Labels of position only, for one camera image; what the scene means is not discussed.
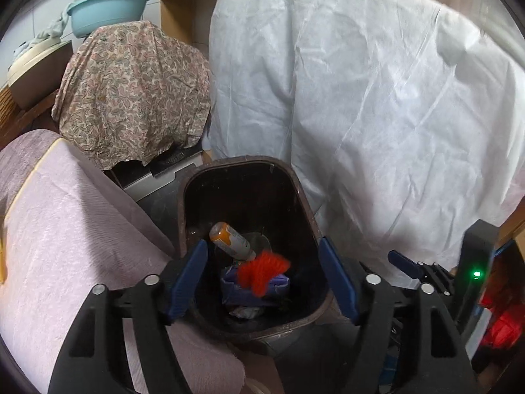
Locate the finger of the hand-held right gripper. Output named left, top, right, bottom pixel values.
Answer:
left=388, top=250, right=429, bottom=282

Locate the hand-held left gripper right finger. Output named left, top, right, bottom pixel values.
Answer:
left=319, top=236, right=478, bottom=394

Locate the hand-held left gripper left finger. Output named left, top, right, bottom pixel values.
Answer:
left=47, top=239, right=209, bottom=394

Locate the purple plastic bag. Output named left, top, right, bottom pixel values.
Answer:
left=220, top=265, right=290, bottom=306

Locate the white bottle orange label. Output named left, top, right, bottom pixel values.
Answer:
left=209, top=222, right=257, bottom=262

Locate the white tissue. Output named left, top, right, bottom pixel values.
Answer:
left=227, top=304, right=265, bottom=320

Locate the red yarn pompom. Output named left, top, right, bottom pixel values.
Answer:
left=238, top=250, right=292, bottom=297

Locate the dark brown trash bin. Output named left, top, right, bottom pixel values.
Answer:
left=177, top=155, right=332, bottom=343

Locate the grey appliance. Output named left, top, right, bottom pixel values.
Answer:
left=104, top=148, right=203, bottom=206

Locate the white cloth cover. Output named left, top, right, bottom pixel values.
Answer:
left=208, top=0, right=525, bottom=272

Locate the paisley cloth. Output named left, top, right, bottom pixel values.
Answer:
left=51, top=20, right=214, bottom=171

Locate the purple table runner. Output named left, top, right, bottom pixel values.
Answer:
left=0, top=129, right=62, bottom=222

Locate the dark wooden counter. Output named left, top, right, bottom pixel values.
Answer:
left=0, top=86, right=62, bottom=152

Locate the light wooden shelf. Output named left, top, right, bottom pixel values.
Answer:
left=160, top=0, right=224, bottom=54

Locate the blue plastic basin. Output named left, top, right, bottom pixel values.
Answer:
left=66, top=0, right=154, bottom=38

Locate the light blue towel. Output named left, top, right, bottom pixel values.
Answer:
left=12, top=8, right=74, bottom=60

